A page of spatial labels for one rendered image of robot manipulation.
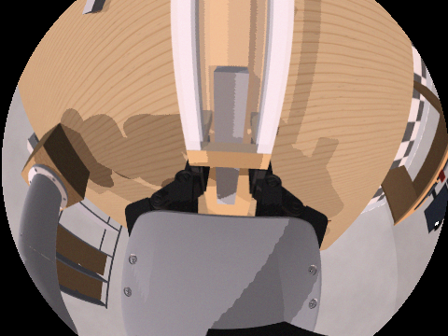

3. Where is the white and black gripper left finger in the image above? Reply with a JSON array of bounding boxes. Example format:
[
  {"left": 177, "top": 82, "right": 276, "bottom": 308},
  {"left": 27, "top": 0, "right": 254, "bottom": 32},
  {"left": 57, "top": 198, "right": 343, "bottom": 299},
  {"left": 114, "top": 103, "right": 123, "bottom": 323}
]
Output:
[{"left": 125, "top": 159, "right": 210, "bottom": 237}]

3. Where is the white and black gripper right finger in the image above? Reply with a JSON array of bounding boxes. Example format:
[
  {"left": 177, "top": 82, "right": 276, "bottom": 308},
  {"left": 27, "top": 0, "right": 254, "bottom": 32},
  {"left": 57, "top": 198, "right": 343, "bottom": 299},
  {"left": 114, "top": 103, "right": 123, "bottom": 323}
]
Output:
[{"left": 248, "top": 160, "right": 328, "bottom": 249}]

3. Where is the grey square stick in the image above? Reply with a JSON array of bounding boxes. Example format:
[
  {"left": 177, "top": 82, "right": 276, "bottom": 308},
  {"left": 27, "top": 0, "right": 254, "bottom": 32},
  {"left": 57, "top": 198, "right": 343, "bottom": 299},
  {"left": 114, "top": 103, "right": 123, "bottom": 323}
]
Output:
[
  {"left": 216, "top": 167, "right": 240, "bottom": 204},
  {"left": 82, "top": 0, "right": 105, "bottom": 15}
]

